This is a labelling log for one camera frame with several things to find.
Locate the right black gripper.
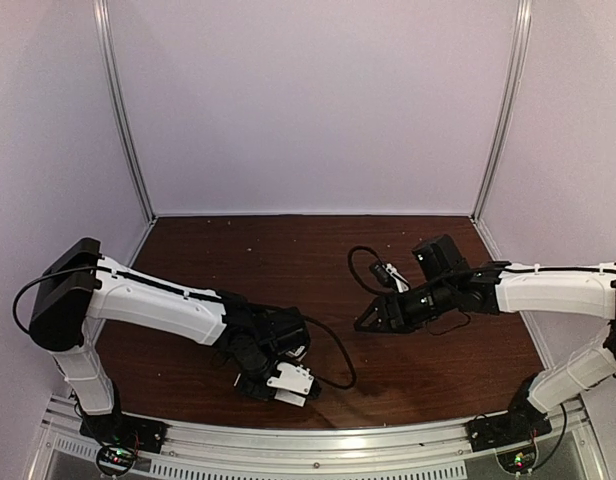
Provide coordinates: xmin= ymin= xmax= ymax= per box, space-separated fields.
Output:
xmin=354 ymin=277 xmax=456 ymax=334

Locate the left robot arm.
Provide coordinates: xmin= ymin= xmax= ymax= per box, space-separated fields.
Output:
xmin=28 ymin=238 xmax=321 ymax=444

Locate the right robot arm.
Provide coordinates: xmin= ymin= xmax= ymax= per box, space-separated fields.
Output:
xmin=354 ymin=234 xmax=616 ymax=442

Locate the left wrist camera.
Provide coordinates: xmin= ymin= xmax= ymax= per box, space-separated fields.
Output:
xmin=266 ymin=362 xmax=322 ymax=407

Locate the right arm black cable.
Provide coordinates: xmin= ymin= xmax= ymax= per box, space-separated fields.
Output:
xmin=347 ymin=245 xmax=616 ymax=336

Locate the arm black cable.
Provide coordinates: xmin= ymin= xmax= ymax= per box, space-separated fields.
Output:
xmin=11 ymin=264 xmax=358 ymax=391
xmin=347 ymin=245 xmax=616 ymax=336

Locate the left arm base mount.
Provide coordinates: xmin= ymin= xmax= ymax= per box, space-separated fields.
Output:
xmin=79 ymin=414 xmax=167 ymax=454

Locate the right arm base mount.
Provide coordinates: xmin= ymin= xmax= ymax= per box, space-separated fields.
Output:
xmin=466 ymin=412 xmax=552 ymax=452

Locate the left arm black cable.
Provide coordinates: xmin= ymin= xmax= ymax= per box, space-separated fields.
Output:
xmin=11 ymin=264 xmax=358 ymax=391

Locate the right aluminium frame post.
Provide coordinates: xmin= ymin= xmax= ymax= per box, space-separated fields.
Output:
xmin=470 ymin=0 xmax=554 ymax=376

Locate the aluminium frame post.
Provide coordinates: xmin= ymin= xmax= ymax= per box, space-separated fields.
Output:
xmin=92 ymin=0 xmax=158 ymax=265
xmin=470 ymin=0 xmax=554 ymax=376

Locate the left aluminium frame post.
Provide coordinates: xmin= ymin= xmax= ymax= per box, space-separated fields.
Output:
xmin=92 ymin=0 xmax=158 ymax=265

